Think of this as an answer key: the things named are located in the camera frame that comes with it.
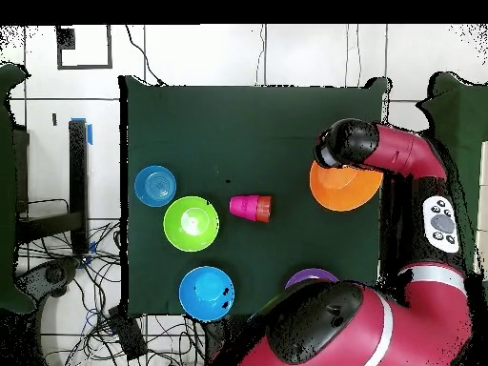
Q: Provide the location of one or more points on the pink cup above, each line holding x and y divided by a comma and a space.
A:
244, 206

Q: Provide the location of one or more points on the orange-red cup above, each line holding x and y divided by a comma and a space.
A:
264, 209

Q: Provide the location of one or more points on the large orange bowl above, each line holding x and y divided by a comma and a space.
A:
343, 190

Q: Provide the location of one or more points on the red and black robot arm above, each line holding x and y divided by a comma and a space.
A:
381, 324

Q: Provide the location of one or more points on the large green bowl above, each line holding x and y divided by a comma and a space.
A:
187, 228

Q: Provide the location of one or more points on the dark green tablecloth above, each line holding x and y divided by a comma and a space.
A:
228, 126

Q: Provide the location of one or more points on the shallow blue bowl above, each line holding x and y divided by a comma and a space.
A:
155, 186

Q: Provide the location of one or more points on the purple bowl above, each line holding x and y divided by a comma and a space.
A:
310, 275

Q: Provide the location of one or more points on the deep blue bowl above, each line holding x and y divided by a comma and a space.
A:
206, 293

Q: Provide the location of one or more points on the black power strip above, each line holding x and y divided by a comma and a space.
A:
127, 335

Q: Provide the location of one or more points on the black chair base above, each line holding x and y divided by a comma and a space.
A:
53, 274

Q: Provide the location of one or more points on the green cloth side table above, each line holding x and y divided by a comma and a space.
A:
7, 190
465, 126

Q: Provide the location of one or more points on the white box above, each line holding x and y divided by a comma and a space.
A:
484, 190

